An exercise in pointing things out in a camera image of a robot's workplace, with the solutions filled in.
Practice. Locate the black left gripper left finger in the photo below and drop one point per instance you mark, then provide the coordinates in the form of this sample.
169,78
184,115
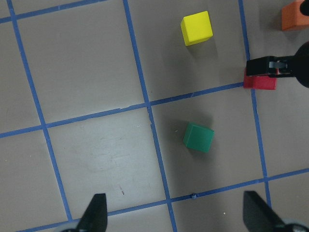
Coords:
95,217

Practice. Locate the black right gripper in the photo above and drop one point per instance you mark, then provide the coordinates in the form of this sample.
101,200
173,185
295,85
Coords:
276,67

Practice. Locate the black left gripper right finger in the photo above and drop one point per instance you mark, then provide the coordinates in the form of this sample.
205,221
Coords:
258,216

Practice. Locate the red wooden block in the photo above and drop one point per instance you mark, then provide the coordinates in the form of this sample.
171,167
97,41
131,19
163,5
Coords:
259,80

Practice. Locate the orange wooden block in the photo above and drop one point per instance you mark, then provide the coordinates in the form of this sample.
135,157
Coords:
292,18

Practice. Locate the yellow wooden block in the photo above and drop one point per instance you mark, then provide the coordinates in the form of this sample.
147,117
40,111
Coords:
196,28

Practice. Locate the green wooden block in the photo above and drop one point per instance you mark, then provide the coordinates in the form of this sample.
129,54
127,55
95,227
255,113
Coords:
198,137

